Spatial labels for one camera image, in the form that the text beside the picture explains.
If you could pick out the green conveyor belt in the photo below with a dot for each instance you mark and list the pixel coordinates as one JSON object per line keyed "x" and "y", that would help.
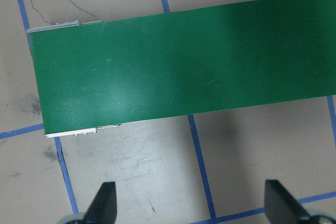
{"x": 96, "y": 75}

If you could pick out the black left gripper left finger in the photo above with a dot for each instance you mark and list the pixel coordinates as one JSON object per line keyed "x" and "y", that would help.
{"x": 103, "y": 208}

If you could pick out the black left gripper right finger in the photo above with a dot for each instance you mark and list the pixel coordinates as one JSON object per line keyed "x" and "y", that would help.
{"x": 280, "y": 206}

